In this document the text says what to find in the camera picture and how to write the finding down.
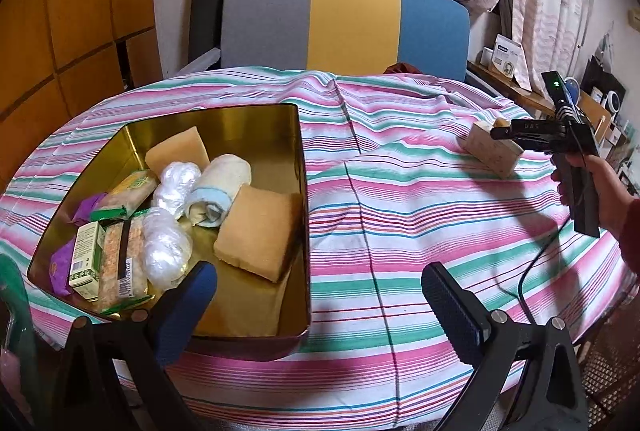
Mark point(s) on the large clear plastic bundle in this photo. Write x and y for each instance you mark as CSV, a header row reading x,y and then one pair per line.
x,y
162,251

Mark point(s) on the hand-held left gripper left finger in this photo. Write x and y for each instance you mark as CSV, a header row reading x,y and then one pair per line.
x,y
187,311

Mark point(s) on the black rolled mat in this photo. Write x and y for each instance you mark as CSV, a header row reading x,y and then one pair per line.
x,y
205,11

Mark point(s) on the beige cardboard box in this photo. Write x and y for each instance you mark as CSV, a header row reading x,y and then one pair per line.
x,y
492,156

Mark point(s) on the wooden side desk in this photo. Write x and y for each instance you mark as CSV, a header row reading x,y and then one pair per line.
x,y
525,97

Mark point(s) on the clear twin cracker packet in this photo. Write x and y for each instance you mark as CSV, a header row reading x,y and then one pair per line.
x,y
132,268

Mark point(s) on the white blue towel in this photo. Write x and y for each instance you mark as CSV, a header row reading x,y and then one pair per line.
x,y
220,191

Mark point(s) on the grey yellow blue chair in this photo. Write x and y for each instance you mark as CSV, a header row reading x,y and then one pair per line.
x,y
350,21

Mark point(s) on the gold metal tin box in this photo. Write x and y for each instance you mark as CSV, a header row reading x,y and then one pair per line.
x,y
240,306

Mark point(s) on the striped tablecloth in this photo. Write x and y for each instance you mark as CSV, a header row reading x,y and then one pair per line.
x,y
425,211

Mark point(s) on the green white carton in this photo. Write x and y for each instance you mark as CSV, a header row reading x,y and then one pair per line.
x,y
87,256

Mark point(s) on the white round device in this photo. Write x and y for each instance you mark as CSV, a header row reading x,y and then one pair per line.
x,y
612,102

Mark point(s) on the person's right hand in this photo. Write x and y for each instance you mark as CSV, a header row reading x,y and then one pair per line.
x,y
610,196

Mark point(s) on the red-brown cloth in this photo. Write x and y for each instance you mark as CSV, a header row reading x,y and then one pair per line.
x,y
402,69

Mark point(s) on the woven cane chair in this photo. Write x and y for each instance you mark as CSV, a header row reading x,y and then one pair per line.
x,y
610,356

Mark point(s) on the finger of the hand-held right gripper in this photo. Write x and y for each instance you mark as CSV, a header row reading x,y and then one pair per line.
x,y
542,146
535,129

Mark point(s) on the green glass side table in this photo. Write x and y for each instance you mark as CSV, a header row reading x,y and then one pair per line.
x,y
20,291

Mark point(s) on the beige air conditioner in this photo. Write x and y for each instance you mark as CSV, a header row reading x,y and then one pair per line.
x,y
635,18

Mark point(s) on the green cracker packet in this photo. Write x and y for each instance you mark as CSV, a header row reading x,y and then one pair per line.
x,y
131,188

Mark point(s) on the wooden panelled wardrobe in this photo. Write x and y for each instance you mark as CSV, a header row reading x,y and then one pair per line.
x,y
75,11

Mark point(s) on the yellow sponge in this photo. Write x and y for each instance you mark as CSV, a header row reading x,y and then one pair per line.
x,y
260,236
177,153

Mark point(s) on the white box blue label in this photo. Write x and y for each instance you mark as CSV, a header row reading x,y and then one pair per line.
x,y
505,56

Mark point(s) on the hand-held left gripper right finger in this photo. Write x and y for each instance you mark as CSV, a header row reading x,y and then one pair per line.
x,y
452,311

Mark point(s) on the small clear plastic bundle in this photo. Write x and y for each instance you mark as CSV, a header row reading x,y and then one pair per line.
x,y
175,183

